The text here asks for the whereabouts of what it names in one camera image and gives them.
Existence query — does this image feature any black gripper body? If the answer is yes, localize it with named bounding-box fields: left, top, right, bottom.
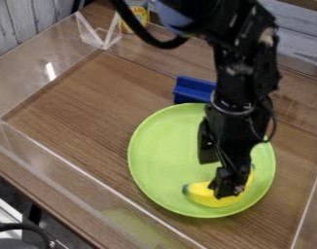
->
left=200, top=103, right=273, bottom=173

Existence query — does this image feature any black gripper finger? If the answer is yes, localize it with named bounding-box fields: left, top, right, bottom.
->
left=207, top=166, right=250, bottom=199
left=198, top=119, right=219, bottom=164

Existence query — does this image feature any yellow toy banana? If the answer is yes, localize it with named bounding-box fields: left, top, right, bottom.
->
left=180, top=170, right=255, bottom=208

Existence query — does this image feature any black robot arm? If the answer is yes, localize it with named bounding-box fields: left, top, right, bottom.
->
left=158, top=0, right=281, bottom=199

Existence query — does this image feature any green round plate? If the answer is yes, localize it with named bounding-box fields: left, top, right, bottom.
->
left=127, top=103, right=275, bottom=218

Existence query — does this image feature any blue plastic block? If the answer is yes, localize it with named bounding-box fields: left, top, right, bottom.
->
left=172, top=76, right=215, bottom=104

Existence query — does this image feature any yellow labelled tin can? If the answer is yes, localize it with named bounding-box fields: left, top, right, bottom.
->
left=119, top=0, right=150, bottom=34

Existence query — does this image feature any black cable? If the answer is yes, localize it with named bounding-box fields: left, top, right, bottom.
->
left=111, top=0, right=198, bottom=51

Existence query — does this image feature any clear acrylic tray wall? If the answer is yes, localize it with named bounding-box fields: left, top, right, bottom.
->
left=0, top=120, right=204, bottom=249

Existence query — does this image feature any clear acrylic corner bracket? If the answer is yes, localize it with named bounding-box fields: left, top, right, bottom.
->
left=75, top=12, right=121, bottom=51

